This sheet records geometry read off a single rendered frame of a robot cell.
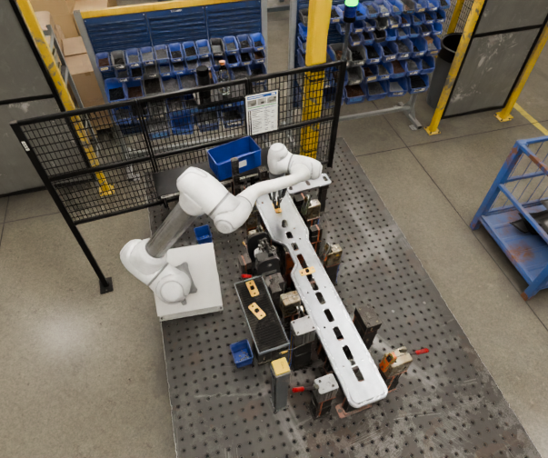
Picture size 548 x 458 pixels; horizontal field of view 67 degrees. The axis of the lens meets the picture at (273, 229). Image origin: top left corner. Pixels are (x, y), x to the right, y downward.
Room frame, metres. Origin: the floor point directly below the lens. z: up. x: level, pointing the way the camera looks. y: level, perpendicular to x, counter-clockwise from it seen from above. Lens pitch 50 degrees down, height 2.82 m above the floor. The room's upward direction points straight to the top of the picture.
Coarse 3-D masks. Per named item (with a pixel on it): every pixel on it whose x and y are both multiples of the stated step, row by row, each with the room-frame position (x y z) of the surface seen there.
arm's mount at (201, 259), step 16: (176, 256) 1.35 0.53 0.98; (192, 256) 1.36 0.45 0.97; (208, 256) 1.36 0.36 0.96; (192, 272) 1.29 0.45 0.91; (208, 272) 1.30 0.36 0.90; (208, 288) 1.24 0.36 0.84; (160, 304) 1.15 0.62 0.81; (176, 304) 1.16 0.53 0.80; (192, 304) 1.16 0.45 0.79; (208, 304) 1.17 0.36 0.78; (160, 320) 1.11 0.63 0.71
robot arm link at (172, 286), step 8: (168, 264) 1.21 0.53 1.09; (168, 272) 1.16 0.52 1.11; (176, 272) 1.18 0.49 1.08; (160, 280) 1.12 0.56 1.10; (168, 280) 1.11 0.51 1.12; (176, 280) 1.12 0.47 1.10; (184, 280) 1.14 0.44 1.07; (152, 288) 1.10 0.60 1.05; (160, 288) 1.08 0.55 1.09; (168, 288) 1.07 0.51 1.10; (176, 288) 1.08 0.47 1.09; (184, 288) 1.10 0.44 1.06; (160, 296) 1.05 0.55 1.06; (168, 296) 1.05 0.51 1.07; (176, 296) 1.05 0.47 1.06; (184, 296) 1.08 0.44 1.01
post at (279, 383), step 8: (272, 368) 0.66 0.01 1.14; (272, 376) 0.66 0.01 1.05; (280, 376) 0.63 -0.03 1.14; (288, 376) 0.64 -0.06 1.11; (272, 384) 0.68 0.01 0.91; (280, 384) 0.63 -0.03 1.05; (272, 392) 0.68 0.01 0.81; (280, 392) 0.64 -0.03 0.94; (272, 400) 0.67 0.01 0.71; (280, 400) 0.64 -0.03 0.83; (280, 408) 0.64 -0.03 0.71
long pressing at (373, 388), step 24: (264, 216) 1.63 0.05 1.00; (288, 216) 1.63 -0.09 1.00; (288, 240) 1.45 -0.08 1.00; (312, 264) 1.28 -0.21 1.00; (312, 288) 1.14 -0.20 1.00; (312, 312) 1.00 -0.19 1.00; (336, 312) 1.00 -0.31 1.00; (360, 336) 0.87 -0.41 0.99; (336, 360) 0.76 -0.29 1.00; (360, 360) 0.76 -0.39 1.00; (360, 384) 0.65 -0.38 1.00; (384, 384) 0.65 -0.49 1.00
